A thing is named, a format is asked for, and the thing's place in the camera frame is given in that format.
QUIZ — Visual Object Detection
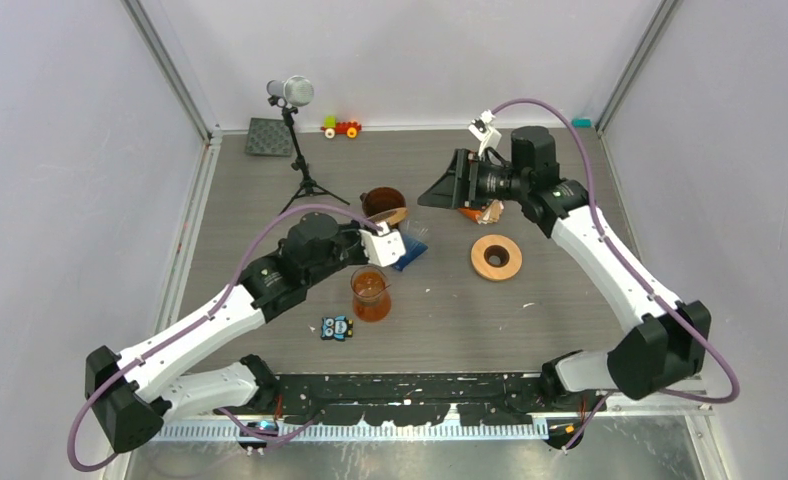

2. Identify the amber glass carafe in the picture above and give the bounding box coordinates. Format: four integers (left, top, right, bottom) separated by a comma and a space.
350, 266, 392, 322

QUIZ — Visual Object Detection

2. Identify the silver microphone on tripod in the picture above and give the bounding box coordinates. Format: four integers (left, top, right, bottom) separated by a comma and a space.
265, 75, 352, 215

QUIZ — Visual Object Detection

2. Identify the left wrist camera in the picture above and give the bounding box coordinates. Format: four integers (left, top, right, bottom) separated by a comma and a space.
359, 222, 406, 267

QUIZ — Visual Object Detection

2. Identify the clear glass dripper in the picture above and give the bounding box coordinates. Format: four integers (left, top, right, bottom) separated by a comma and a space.
398, 219, 429, 244

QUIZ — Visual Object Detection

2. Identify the colourful toy car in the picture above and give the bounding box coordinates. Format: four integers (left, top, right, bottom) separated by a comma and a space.
320, 115, 362, 139

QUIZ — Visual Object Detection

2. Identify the wooden ring stand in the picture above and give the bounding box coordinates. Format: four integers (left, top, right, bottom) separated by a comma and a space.
470, 234, 523, 282

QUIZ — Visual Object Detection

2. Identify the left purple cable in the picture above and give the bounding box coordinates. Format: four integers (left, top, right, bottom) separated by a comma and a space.
67, 202, 382, 473

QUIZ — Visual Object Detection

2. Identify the dark grey studded plate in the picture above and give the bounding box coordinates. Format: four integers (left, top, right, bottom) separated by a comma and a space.
244, 117, 294, 157

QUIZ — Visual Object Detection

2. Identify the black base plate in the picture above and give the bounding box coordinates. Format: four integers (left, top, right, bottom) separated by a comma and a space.
230, 373, 600, 427

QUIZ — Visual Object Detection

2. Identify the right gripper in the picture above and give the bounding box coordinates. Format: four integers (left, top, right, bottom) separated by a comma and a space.
418, 148, 528, 211

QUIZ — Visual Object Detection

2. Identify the blue owl sticker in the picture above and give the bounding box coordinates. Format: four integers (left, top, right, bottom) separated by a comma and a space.
321, 315, 354, 342

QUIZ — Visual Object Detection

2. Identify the teal block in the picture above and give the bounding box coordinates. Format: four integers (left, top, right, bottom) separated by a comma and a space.
571, 118, 593, 128

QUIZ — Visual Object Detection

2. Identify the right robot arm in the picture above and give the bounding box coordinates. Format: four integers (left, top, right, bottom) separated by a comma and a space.
418, 126, 711, 411

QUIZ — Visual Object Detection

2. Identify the orange coffee filter box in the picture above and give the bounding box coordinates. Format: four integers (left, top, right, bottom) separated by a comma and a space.
458, 200, 505, 225

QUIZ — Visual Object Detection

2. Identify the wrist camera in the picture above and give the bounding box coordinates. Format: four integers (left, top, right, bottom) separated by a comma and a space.
468, 110, 502, 156
359, 222, 406, 267

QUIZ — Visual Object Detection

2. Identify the blue plastic dripper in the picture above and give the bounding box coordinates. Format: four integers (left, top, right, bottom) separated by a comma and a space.
391, 233, 428, 271

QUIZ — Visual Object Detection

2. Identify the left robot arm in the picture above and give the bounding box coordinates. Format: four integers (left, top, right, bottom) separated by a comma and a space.
67, 204, 404, 458

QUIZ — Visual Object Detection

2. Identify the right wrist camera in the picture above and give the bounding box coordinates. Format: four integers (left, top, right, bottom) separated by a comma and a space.
468, 110, 502, 156

